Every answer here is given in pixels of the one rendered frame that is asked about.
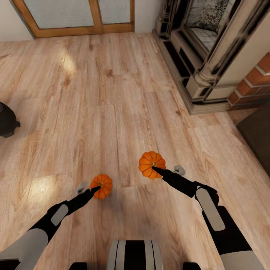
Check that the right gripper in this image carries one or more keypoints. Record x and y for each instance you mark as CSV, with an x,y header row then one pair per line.
x,y
171,178

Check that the cauldron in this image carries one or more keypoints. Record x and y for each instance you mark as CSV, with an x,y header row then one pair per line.
x,y
8,121

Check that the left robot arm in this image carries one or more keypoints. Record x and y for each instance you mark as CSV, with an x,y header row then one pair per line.
x,y
25,252

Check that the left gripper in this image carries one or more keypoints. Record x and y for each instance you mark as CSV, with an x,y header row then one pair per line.
x,y
83,198

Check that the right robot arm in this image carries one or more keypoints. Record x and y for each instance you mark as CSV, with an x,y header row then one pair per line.
x,y
233,248

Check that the cabinet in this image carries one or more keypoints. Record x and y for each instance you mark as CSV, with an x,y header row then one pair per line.
x,y
256,131

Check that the pumpkin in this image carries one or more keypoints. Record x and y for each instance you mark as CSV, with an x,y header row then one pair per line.
x,y
149,160
106,186

